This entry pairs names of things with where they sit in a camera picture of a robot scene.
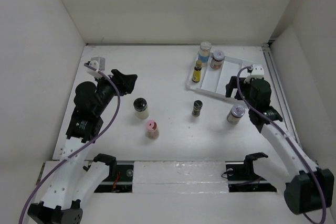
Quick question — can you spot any yellow label brown cap bottle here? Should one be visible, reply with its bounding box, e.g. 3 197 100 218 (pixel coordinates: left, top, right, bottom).
192 60 202 83

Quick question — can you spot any blue label silver lid jar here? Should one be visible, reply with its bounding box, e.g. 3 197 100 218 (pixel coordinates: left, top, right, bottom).
197 41 212 66

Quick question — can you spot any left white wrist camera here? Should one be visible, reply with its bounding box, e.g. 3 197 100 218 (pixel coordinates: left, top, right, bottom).
85 57 105 79

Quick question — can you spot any black pepper grinder bottle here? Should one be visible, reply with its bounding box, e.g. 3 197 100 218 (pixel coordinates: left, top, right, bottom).
192 100 203 117

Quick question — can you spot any pink lid spice jar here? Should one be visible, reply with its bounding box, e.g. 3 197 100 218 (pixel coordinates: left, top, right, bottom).
146 120 159 140

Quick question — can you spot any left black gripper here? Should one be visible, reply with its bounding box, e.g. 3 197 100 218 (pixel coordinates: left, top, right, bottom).
93 69 136 115

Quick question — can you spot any black lid cream jar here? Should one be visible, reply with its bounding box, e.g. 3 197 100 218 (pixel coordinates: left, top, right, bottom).
133 98 149 120

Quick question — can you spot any red logo dark jar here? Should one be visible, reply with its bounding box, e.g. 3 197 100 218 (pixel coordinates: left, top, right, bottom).
227 104 245 124

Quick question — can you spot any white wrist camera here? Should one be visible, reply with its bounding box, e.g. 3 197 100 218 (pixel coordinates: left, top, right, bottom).
85 57 105 79
244 65 265 83

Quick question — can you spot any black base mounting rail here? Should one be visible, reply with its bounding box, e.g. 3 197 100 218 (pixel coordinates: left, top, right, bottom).
96 161 277 194

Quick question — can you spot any white lid red logo jar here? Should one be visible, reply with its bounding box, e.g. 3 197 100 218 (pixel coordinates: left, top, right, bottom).
211 50 225 69

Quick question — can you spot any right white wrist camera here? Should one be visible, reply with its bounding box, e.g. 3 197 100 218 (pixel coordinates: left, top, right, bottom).
244 65 265 83

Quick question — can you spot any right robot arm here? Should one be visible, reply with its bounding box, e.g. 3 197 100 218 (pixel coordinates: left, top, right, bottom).
225 76 334 216

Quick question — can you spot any white divided organizer tray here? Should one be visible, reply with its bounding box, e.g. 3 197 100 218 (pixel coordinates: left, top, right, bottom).
186 56 256 101

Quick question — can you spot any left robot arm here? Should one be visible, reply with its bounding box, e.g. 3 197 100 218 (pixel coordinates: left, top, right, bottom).
27 69 138 223

